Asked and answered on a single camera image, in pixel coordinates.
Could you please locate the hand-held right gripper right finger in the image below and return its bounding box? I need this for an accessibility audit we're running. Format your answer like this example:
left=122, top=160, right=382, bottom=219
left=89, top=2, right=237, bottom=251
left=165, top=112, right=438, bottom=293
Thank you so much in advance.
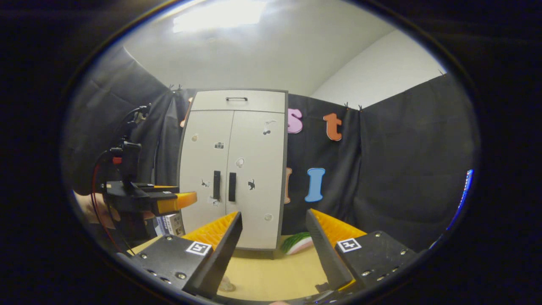
left=305, top=208, right=419, bottom=297

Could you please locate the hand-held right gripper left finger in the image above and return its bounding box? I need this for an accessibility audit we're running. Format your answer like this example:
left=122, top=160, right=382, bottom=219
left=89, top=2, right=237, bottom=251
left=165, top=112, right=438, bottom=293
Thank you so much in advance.
left=119, top=211, right=243, bottom=299

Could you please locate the white cabinet door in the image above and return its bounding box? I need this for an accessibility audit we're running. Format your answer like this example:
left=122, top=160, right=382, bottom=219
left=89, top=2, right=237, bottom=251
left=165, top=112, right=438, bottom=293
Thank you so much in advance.
left=225, top=111, right=285, bottom=251
left=180, top=110, right=235, bottom=234

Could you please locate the white cabinet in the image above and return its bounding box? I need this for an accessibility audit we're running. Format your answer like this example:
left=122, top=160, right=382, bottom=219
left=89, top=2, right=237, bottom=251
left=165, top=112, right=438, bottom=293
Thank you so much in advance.
left=178, top=89, right=290, bottom=259

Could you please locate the small white blue box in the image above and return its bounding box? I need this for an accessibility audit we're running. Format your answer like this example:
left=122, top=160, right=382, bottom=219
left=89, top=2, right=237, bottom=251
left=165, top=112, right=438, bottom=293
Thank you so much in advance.
left=154, top=213, right=186, bottom=237

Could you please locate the watermelon slice toy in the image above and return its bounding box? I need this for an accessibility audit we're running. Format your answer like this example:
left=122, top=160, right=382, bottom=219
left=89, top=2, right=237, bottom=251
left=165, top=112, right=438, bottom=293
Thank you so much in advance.
left=281, top=231, right=314, bottom=256

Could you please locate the black backdrop cloth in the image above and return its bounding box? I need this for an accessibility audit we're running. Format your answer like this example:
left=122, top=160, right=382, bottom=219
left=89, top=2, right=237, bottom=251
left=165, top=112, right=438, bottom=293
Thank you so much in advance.
left=63, top=44, right=481, bottom=255

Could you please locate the computer monitor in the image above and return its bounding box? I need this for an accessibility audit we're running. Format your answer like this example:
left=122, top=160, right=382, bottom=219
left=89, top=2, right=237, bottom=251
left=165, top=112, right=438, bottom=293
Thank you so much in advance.
left=446, top=169, right=474, bottom=232

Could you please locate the red cable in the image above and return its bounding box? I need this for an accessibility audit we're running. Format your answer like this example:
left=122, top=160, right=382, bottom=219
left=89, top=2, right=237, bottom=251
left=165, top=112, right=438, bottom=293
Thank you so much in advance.
left=91, top=152, right=128, bottom=255

